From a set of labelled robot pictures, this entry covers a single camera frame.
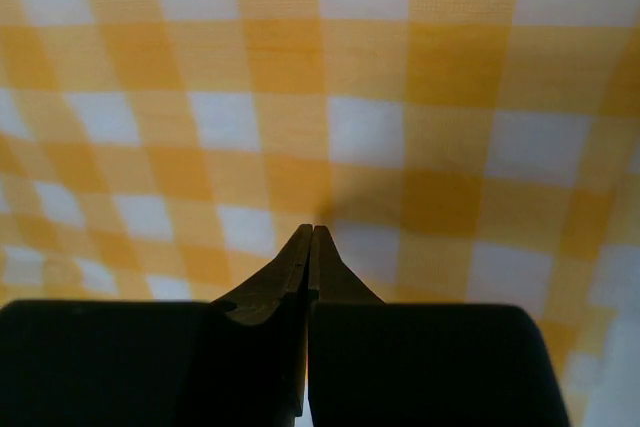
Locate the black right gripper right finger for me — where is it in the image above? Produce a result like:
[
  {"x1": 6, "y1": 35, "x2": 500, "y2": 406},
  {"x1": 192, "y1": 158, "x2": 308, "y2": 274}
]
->
[{"x1": 308, "y1": 226, "x2": 569, "y2": 426}]

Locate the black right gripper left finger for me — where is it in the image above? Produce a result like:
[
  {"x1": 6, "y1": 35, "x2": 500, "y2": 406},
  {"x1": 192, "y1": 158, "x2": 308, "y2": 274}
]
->
[{"x1": 1, "y1": 224, "x2": 312, "y2": 426}]

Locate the yellow white checkered cloth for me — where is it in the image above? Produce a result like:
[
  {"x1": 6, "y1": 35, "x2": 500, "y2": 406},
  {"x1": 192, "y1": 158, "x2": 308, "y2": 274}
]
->
[{"x1": 1, "y1": 0, "x2": 639, "y2": 426}]

